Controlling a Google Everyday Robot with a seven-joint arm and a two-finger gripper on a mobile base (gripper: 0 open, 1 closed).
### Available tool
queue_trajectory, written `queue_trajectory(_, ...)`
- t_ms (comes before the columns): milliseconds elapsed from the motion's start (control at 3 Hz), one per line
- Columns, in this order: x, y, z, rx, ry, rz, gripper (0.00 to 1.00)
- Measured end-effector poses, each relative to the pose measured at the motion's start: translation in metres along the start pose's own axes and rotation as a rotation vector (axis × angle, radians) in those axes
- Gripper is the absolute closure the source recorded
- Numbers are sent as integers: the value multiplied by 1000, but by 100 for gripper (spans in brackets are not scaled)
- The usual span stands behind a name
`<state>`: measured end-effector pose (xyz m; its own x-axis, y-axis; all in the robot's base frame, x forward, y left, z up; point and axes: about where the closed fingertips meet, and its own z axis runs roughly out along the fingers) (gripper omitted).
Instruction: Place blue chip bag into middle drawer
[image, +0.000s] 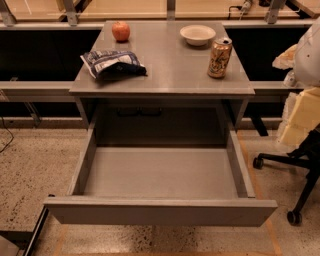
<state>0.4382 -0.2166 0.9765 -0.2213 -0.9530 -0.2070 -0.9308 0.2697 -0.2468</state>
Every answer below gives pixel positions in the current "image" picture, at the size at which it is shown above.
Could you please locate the white power strip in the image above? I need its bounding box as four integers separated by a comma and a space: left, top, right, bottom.
240, 0, 253, 15

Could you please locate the black floor cable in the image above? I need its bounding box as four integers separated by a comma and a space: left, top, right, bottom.
0, 115, 15, 154

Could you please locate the open grey middle drawer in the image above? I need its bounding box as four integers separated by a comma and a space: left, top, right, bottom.
43, 114, 278, 228

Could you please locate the black top drawer handle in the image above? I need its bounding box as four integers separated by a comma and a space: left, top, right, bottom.
116, 107, 162, 117

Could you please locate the white bowl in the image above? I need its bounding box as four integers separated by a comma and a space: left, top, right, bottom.
180, 25, 216, 46

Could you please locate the gold drink can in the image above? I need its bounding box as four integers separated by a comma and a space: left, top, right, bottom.
207, 37, 232, 79

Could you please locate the blue chip bag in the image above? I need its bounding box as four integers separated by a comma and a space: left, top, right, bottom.
80, 50, 147, 79

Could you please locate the grey drawer cabinet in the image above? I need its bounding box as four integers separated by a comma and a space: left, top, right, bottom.
70, 21, 254, 147

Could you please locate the black office chair base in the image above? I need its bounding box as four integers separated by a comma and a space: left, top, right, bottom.
253, 126, 320, 226

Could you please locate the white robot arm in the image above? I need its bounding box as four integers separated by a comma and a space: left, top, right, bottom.
293, 17, 320, 86

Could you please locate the red apple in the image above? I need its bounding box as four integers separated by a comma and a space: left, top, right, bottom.
112, 21, 130, 42

